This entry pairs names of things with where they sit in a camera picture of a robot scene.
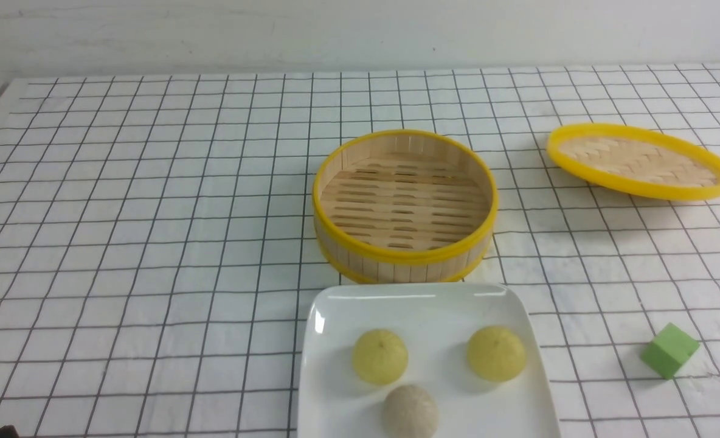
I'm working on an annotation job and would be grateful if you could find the yellow steamed bun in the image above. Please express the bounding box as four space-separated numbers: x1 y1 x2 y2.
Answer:
351 329 409 386
466 325 527 383

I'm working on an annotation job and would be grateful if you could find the white square plate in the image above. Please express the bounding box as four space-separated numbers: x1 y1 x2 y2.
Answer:
297 282 562 437

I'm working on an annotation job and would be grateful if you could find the yellow steamed bun on plate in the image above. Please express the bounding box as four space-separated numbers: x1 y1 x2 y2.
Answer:
466 325 527 383

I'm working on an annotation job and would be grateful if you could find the beige steamed bun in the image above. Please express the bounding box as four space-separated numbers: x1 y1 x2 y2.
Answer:
381 384 440 437

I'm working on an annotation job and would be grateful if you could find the yellow rimmed bamboo steamer basket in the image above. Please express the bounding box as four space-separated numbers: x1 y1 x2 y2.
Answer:
312 130 499 283

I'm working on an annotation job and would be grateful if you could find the yellow rimmed steamer lid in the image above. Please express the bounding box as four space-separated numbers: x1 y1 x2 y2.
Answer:
546 123 720 202

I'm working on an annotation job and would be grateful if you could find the green foam cube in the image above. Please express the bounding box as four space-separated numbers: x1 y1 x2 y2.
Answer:
640 322 701 380

